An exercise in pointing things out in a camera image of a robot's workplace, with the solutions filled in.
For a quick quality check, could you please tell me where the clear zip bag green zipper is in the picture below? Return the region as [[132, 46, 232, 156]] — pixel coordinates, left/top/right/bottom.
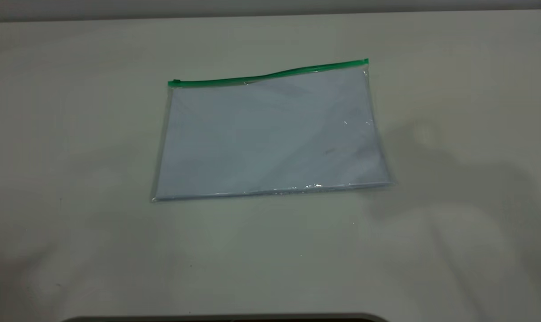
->
[[150, 58, 396, 203]]

